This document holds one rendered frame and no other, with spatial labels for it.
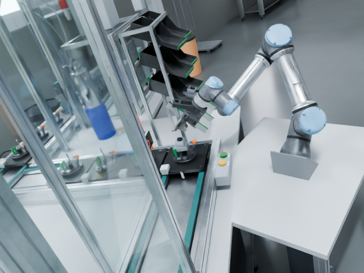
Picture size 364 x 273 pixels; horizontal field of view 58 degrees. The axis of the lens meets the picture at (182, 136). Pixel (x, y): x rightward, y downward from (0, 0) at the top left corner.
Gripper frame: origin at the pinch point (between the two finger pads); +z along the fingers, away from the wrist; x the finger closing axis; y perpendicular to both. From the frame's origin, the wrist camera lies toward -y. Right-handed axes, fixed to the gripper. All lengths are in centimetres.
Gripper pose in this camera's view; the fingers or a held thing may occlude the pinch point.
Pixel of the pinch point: (174, 127)
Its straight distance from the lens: 173.1
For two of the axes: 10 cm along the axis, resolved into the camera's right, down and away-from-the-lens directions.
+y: 8.3, 5.4, 1.6
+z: -5.3, 6.5, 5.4
